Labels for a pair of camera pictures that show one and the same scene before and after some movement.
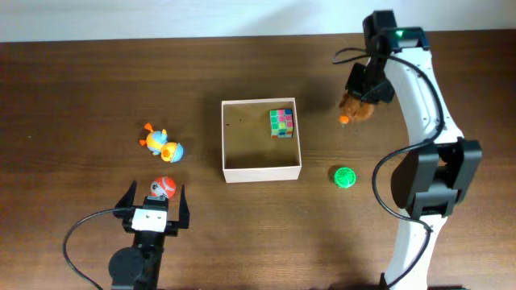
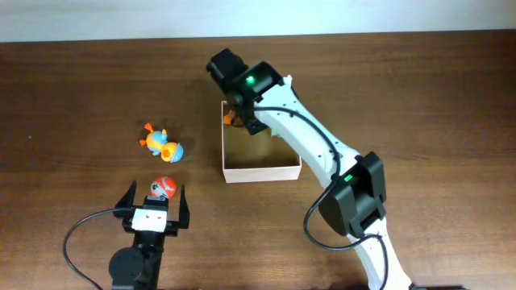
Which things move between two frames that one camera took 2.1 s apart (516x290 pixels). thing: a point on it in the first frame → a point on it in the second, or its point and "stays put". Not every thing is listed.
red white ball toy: (164, 186) stays put
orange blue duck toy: (156, 142) stays put
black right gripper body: (368, 83) → (248, 118)
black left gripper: (124, 208) stays put
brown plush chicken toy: (353, 109) → (230, 118)
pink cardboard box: (260, 140) stays put
